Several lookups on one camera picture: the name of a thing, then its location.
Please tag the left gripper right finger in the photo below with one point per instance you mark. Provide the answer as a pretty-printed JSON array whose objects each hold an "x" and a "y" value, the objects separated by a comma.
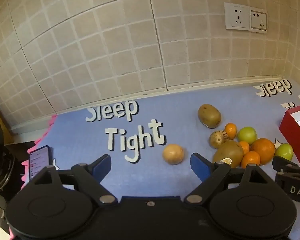
[{"x": 212, "y": 176}]

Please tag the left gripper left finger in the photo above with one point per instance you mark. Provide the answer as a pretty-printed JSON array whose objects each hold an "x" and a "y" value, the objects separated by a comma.
[{"x": 89, "y": 177}]

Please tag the large brown kiwi with sticker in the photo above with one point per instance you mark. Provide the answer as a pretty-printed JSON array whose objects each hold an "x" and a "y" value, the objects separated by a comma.
[{"x": 232, "y": 150}]

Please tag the green apple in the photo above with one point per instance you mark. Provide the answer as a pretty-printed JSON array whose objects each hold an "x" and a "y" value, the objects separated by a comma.
[
  {"x": 285, "y": 151},
  {"x": 247, "y": 134}
]

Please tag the tan round passion fruit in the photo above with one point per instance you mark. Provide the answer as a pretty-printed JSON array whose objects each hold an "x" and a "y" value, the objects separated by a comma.
[{"x": 173, "y": 154}]

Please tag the large orange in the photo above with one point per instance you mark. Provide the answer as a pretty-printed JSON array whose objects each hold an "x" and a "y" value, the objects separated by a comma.
[{"x": 265, "y": 148}]

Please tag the small tangerine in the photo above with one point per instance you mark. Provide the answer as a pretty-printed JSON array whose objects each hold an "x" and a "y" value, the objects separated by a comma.
[{"x": 231, "y": 130}]

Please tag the small brown kiwi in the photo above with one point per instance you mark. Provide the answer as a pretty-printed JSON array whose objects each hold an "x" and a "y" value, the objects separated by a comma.
[{"x": 209, "y": 116}]

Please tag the red white cardboard box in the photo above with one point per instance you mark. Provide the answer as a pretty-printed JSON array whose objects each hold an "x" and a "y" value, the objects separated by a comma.
[{"x": 290, "y": 129}]

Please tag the black smartphone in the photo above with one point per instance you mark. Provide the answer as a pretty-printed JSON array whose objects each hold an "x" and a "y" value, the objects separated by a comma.
[{"x": 39, "y": 159}]

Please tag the blue sleep tight mat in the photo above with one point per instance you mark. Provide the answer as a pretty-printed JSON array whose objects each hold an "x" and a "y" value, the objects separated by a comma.
[{"x": 135, "y": 132}]

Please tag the black stove appliance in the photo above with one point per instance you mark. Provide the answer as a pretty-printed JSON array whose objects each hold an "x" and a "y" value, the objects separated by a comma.
[{"x": 7, "y": 167}]

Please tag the white wall socket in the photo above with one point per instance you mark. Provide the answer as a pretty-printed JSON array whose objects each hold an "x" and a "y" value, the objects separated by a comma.
[{"x": 236, "y": 16}]

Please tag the beige framed wall socket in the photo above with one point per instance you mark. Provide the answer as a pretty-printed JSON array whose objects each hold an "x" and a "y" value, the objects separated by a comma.
[{"x": 258, "y": 20}]

